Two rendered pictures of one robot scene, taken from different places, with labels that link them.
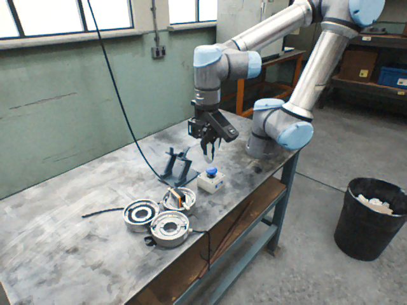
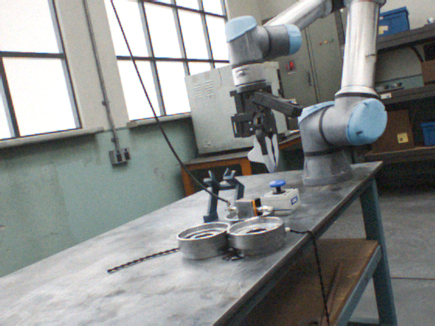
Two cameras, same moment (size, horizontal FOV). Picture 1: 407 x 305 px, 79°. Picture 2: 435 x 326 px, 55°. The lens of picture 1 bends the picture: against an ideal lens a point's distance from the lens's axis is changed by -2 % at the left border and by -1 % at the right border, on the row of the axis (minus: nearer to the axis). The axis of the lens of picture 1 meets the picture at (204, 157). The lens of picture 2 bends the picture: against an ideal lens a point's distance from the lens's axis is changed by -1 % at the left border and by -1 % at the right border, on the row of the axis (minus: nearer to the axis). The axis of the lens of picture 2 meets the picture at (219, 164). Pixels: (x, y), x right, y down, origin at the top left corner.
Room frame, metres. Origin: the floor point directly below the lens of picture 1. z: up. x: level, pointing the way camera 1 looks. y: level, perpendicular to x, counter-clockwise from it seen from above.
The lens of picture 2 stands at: (-0.25, 0.26, 1.04)
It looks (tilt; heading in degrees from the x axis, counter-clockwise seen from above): 6 degrees down; 351
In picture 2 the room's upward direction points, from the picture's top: 11 degrees counter-clockwise
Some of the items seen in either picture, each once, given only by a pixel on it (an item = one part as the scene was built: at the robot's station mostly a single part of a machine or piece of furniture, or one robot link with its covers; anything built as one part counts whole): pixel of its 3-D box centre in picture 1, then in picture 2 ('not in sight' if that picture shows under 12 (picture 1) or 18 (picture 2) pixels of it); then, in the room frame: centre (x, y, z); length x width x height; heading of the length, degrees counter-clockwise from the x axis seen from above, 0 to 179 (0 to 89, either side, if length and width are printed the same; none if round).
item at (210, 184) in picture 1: (212, 179); (281, 200); (0.71, -0.03, 0.82); 0.08 x 0.07 x 0.05; 138
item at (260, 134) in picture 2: (206, 142); (262, 136); (0.69, -0.01, 0.99); 0.05 x 0.02 x 0.09; 138
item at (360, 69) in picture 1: (360, 64); (392, 130); (3.47, -2.08, 0.64); 0.49 x 0.40 x 0.37; 53
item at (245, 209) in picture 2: (175, 198); (246, 209); (0.58, 0.09, 0.85); 0.05 x 0.02 x 0.04; 36
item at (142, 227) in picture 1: (142, 215); (205, 241); (0.54, 0.18, 0.82); 0.10 x 0.10 x 0.04
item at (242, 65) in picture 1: (237, 64); (273, 43); (0.77, -0.10, 1.20); 0.11 x 0.11 x 0.08; 20
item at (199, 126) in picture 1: (205, 119); (252, 111); (0.73, 0.00, 1.05); 0.09 x 0.08 x 0.12; 48
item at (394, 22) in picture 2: not in sight; (379, 29); (3.48, -2.11, 1.61); 0.52 x 0.38 x 0.22; 51
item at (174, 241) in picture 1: (170, 229); (257, 236); (0.49, 0.09, 0.82); 0.10 x 0.10 x 0.04
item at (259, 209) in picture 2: (183, 201); (259, 209); (0.57, 0.06, 0.85); 0.17 x 0.02 x 0.04; 36
